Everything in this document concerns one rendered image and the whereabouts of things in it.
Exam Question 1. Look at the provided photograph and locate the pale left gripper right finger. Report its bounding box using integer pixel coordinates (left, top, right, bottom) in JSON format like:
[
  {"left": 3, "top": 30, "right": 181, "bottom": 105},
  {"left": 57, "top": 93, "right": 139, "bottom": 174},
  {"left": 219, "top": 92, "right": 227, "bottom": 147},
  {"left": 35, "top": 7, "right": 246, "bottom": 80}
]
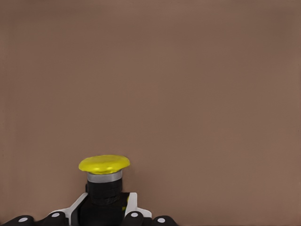
[{"left": 123, "top": 192, "right": 153, "bottom": 226}]

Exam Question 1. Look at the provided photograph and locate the pale left gripper left finger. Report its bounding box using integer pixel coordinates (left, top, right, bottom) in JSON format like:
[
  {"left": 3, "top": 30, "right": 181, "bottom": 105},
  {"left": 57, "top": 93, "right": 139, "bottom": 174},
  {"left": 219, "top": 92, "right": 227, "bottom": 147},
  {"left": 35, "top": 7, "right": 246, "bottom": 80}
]
[{"left": 38, "top": 192, "right": 89, "bottom": 226}]

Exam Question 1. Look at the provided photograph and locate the yellow push button black base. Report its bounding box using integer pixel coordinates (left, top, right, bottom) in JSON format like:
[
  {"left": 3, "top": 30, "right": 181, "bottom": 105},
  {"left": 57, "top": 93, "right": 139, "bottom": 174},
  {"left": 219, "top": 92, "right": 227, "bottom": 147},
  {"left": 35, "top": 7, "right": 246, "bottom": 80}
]
[{"left": 77, "top": 154, "right": 131, "bottom": 226}]

